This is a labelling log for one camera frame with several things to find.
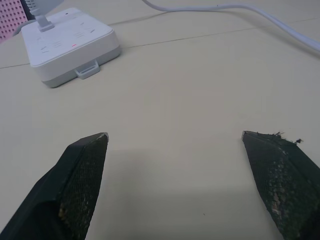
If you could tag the white power strip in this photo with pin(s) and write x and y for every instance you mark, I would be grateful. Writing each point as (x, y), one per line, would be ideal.
(72, 45)

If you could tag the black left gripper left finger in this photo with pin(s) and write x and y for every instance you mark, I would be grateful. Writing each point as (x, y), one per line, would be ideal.
(67, 190)

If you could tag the pink perforated basket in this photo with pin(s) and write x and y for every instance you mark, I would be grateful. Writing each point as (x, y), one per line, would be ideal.
(10, 17)

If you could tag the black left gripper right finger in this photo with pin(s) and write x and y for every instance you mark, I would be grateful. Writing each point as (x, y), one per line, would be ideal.
(282, 182)

